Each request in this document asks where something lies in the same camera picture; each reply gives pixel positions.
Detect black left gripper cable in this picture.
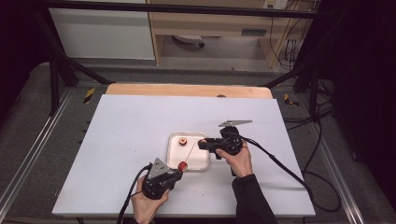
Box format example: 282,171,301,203
116,163,153,224

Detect black metal frame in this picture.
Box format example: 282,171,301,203
31,0,331,116

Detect person's left hand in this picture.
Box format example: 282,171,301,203
130,175,171,224

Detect light wooden table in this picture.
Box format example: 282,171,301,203
106,83,274,100

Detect office chair base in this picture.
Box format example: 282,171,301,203
172,35,205,49

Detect white cabinet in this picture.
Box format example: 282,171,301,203
49,0,156,61

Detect black floor cables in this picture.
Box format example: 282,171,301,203
284,78,335,132

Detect white power socket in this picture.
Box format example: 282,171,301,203
262,0,289,9

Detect yellow black tape strip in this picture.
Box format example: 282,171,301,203
83,88,96,105
283,92,300,107

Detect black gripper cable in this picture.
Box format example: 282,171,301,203
239,134,343,213
116,163,153,224

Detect person's right hand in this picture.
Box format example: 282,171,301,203
215,141,254,178

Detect white board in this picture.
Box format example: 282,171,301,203
51,93,316,217

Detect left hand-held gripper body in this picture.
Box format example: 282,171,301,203
141,157,176,200

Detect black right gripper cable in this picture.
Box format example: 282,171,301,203
239,134,343,213

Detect black hanging cables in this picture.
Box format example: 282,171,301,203
269,12,306,71

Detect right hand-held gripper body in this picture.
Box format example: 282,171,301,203
214,119,253,161

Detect aluminium rail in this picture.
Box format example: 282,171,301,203
0,88,74,213
306,124,365,224

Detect wooden desk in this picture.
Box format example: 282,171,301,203
146,0,321,68

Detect dark curtain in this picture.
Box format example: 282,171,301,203
320,0,396,200
0,0,43,119

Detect white square tray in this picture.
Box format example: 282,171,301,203
165,132,210,172

